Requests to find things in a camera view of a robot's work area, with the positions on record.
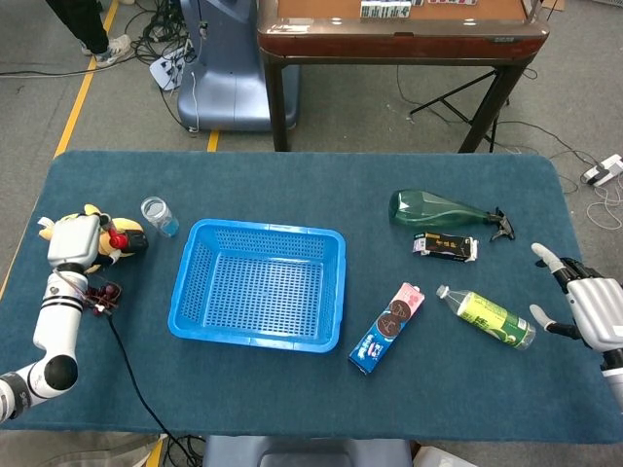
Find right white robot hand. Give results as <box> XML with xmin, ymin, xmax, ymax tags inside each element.
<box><xmin>529</xmin><ymin>242</ymin><xmax>623</xmax><ymax>351</ymax></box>

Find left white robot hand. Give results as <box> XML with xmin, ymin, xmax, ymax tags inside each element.
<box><xmin>47</xmin><ymin>213</ymin><xmax>123</xmax><ymax>274</ymax></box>

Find blue cookie box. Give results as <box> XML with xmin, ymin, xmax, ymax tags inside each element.
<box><xmin>348</xmin><ymin>281</ymin><xmax>426</xmax><ymax>375</ymax></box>

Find blue plastic mesh basket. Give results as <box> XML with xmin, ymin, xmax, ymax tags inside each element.
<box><xmin>167</xmin><ymin>218</ymin><xmax>347</xmax><ymax>355</ymax></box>

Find yellow plush duck toy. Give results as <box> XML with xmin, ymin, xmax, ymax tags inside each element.
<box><xmin>37</xmin><ymin>203</ymin><xmax>146</xmax><ymax>273</ymax></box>

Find dark red grape bunch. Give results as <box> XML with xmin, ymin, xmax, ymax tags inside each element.
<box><xmin>82</xmin><ymin>281</ymin><xmax>124</xmax><ymax>317</ymax></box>

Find clear glass jar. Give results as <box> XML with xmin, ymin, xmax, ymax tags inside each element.
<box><xmin>140</xmin><ymin>196</ymin><xmax>180</xmax><ymax>239</ymax></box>

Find clear plastic bottle green label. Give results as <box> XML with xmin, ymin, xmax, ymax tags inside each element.
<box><xmin>435</xmin><ymin>284</ymin><xmax>536</xmax><ymax>351</ymax></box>

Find white power strip grey adapter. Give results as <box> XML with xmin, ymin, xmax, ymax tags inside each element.
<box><xmin>581</xmin><ymin>154</ymin><xmax>623</xmax><ymax>188</ymax></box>

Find black paper carton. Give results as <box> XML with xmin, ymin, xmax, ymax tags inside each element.
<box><xmin>412</xmin><ymin>232</ymin><xmax>479</xmax><ymax>265</ymax></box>

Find white power strip with plugs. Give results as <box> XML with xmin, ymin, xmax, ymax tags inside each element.
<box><xmin>148</xmin><ymin>46</ymin><xmax>196</xmax><ymax>92</ymax></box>

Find green spray bottle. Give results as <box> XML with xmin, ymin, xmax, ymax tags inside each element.
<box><xmin>387</xmin><ymin>190</ymin><xmax>517</xmax><ymax>243</ymax></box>

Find white plastic box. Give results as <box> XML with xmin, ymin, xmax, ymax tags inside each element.
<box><xmin>413</xmin><ymin>445</ymin><xmax>468</xmax><ymax>467</ymax></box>

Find person with white sneakers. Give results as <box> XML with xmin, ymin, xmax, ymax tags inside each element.
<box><xmin>46</xmin><ymin>0</ymin><xmax>135</xmax><ymax>69</ymax></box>

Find blue grey machine base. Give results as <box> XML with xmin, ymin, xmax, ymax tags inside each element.
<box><xmin>176</xmin><ymin>0</ymin><xmax>302</xmax><ymax>133</ymax></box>

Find teal felt table cloth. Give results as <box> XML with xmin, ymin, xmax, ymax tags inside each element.
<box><xmin>0</xmin><ymin>149</ymin><xmax>623</xmax><ymax>445</ymax></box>

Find grey blue robot torso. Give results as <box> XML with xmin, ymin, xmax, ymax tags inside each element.
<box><xmin>202</xmin><ymin>435</ymin><xmax>415</xmax><ymax>467</ymax></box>

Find brown mahjong table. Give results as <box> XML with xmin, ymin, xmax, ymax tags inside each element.
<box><xmin>256</xmin><ymin>0</ymin><xmax>551</xmax><ymax>155</ymax></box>

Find mahjong tile row green faces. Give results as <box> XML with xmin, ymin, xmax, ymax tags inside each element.
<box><xmin>359</xmin><ymin>0</ymin><xmax>413</xmax><ymax>19</ymax></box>

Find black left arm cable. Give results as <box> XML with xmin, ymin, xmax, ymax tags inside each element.
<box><xmin>92</xmin><ymin>304</ymin><xmax>199</xmax><ymax>467</ymax></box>

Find tangled black floor cables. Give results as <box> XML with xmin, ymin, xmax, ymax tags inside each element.
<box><xmin>130</xmin><ymin>0</ymin><xmax>199</xmax><ymax>67</ymax></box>

